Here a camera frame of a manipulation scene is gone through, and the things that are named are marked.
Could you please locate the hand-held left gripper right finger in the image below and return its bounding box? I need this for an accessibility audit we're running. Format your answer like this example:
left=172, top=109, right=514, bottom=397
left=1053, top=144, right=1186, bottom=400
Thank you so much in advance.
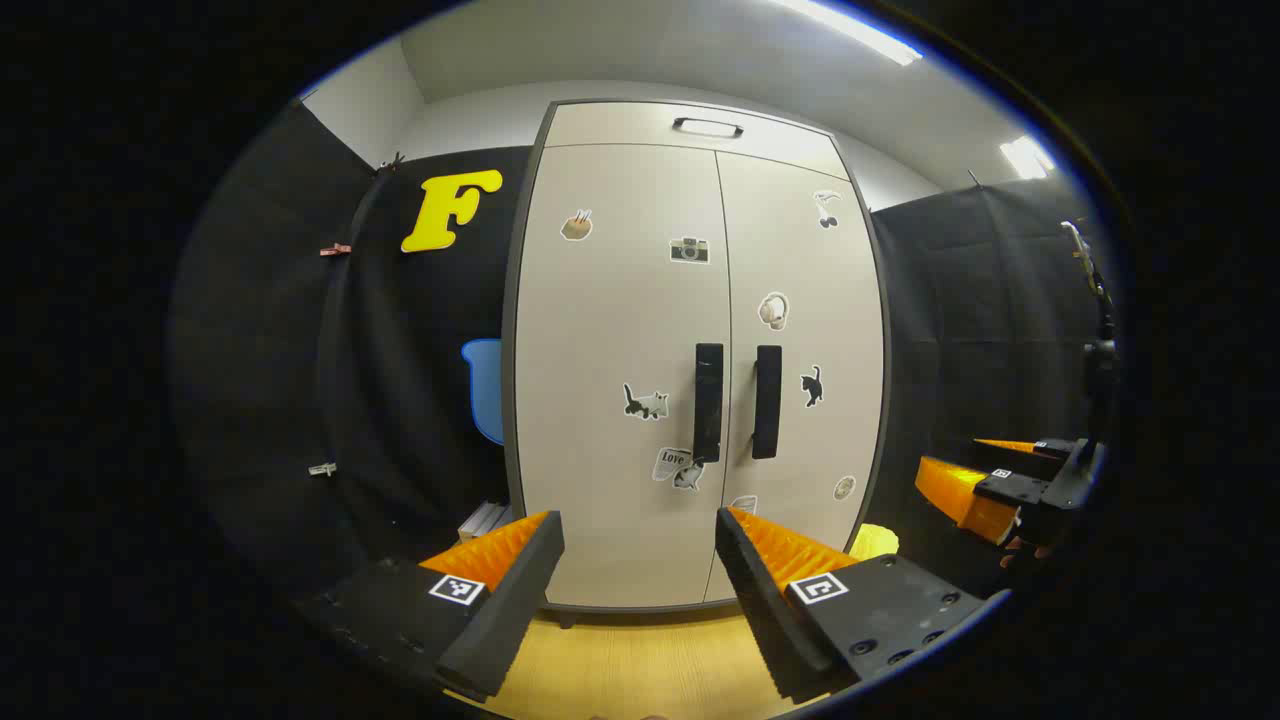
left=714, top=506, right=991, bottom=704

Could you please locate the black backdrop cloth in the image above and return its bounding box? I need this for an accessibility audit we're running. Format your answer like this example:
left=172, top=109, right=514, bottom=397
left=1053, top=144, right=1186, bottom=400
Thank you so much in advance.
left=168, top=100, right=1113, bottom=601

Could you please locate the stack of flat boards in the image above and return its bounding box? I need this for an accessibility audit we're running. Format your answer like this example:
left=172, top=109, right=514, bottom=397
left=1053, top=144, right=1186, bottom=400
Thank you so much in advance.
left=458, top=500, right=513, bottom=543

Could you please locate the short ceiling light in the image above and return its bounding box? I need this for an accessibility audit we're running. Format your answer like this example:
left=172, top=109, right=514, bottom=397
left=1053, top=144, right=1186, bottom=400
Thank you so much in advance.
left=1000, top=135, right=1056, bottom=181

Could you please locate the grey double-door shoe cabinet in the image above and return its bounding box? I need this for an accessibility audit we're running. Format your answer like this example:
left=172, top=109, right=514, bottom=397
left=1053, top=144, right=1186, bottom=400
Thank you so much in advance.
left=500, top=98, right=893, bottom=619

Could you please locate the grey cabinet door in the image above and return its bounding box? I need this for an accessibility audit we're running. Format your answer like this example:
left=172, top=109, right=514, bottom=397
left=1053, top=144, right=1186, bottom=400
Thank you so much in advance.
left=715, top=150, right=888, bottom=606
left=512, top=143, right=736, bottom=609

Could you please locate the yellow knobbly toy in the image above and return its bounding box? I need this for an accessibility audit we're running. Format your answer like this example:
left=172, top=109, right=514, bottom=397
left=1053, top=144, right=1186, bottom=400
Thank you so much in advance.
left=848, top=523, right=901, bottom=561

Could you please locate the thin metal stand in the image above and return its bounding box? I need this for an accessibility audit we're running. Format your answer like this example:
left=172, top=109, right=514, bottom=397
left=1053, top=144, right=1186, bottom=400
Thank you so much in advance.
left=1060, top=220, right=1119, bottom=446

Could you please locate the black door handle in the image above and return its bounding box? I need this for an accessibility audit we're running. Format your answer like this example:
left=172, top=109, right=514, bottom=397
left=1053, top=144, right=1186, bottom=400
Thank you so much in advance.
left=695, top=343, right=724, bottom=464
left=752, top=345, right=783, bottom=461

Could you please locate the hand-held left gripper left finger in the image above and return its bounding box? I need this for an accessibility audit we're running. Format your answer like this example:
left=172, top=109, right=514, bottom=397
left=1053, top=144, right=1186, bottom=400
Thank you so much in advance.
left=290, top=510, right=566, bottom=703

